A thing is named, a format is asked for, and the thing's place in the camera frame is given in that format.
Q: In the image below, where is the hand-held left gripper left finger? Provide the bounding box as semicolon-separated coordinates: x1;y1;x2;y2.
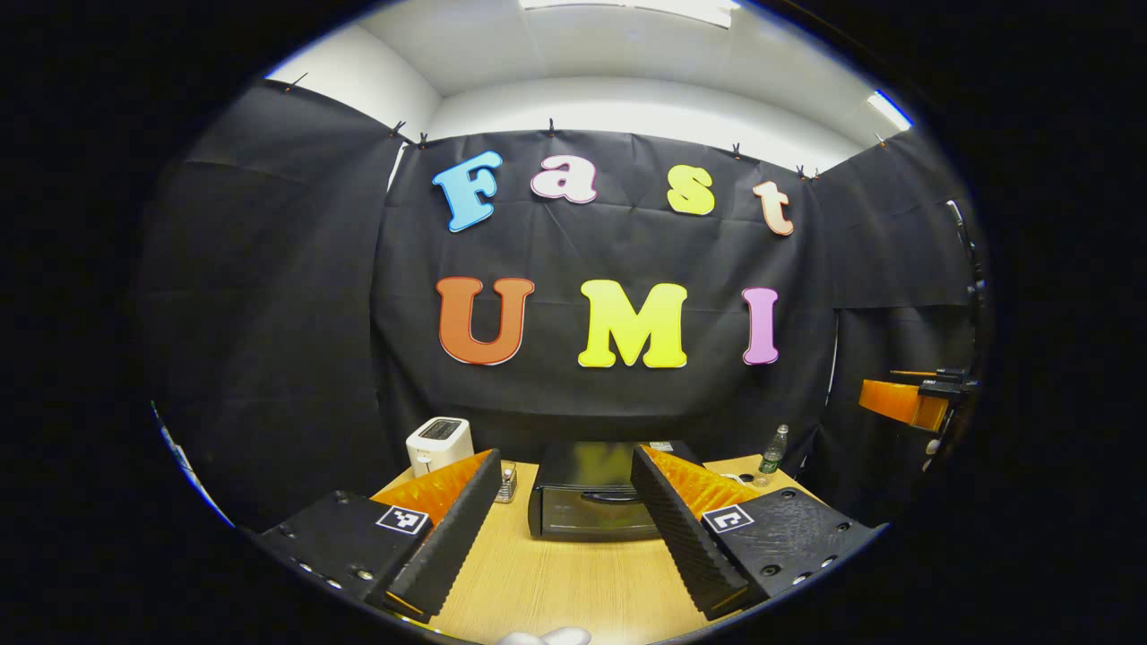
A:
258;448;504;621

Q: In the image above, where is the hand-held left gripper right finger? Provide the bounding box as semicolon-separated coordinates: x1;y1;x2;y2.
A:
630;445;884;622

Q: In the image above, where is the black electric oven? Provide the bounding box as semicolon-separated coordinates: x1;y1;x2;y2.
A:
527;439;704;541

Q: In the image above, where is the white toaster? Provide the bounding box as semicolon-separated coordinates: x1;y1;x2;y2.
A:
406;417;475;478

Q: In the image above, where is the clear plastic water bottle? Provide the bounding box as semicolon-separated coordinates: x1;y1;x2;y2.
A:
757;424;789;487

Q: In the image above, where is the black metal stand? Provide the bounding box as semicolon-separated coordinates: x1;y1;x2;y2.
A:
946;199;988;305

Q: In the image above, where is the ceiling light panel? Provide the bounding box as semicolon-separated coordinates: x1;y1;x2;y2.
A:
867;90;915;132
520;0;743;28

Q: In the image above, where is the black backdrop cloth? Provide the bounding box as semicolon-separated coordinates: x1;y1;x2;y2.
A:
134;79;987;534

